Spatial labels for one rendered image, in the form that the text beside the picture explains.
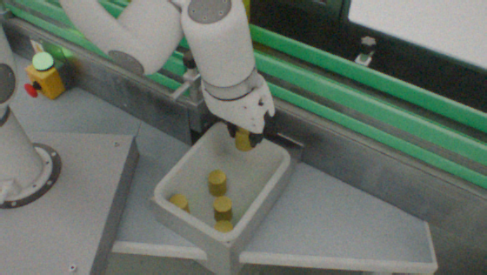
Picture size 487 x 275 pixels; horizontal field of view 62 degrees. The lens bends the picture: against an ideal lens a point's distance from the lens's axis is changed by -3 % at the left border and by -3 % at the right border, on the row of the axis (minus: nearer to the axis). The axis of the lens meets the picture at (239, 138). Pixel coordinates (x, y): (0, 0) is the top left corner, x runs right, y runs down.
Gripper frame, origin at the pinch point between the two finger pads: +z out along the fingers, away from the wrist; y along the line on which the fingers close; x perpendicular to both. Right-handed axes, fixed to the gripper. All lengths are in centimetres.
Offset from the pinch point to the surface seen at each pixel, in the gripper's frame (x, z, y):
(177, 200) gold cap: 14.8, 7.4, 6.6
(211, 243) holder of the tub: 18.2, 7.6, -3.0
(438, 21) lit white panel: -32.3, -3.9, -20.7
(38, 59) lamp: 3, 6, 56
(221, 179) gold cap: 7.1, 9.5, 2.5
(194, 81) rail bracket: -3.0, -3.4, 11.8
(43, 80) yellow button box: 6, 9, 53
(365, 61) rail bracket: -23.2, 1.8, -11.8
